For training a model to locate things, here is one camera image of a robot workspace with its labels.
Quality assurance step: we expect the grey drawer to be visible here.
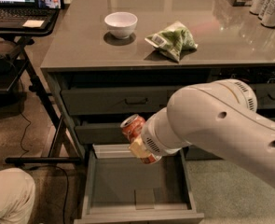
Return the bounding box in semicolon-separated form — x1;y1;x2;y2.
61;86;179;115
184;147;219;161
252;83;275;109
75;122;129;145

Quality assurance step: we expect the person's beige trouser knee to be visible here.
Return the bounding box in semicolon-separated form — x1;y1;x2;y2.
0;168;35;224

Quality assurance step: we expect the top right grey drawer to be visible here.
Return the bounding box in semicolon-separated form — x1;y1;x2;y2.
252;83;275;109

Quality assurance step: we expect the green chip bag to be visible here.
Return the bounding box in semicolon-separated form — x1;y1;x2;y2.
144;21;198;63

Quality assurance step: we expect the grey drawer cabinet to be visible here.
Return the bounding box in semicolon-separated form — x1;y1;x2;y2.
40;0;275;224

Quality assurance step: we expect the top left grey drawer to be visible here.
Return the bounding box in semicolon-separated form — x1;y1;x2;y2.
61;86;179;115

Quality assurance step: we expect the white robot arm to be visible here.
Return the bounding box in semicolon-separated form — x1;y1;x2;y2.
130;79;275;188

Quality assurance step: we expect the black laptop stand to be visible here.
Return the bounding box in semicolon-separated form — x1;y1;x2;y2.
0;11;82;166

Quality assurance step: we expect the black floor cable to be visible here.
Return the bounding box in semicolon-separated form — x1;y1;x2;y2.
17;77;70;224

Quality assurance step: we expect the bottom right grey drawer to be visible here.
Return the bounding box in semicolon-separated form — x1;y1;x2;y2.
184;147;219;161

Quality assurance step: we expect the middle left grey drawer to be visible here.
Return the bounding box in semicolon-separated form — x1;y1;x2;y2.
75;122;129;145

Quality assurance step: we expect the red coke can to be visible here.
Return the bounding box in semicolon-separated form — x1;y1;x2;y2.
120;114;161;164

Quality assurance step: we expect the open bottom left drawer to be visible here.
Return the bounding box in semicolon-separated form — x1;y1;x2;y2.
74;145;204;224

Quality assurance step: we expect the black smartphone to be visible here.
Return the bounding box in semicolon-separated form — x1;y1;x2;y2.
34;0;64;9

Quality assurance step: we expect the white ceramic bowl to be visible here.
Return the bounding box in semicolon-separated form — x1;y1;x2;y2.
104;12;138;39

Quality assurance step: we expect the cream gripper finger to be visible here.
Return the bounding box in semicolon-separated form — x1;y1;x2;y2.
129;136;151;158

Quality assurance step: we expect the black laptop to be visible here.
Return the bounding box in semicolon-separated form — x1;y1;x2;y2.
0;0;59;30

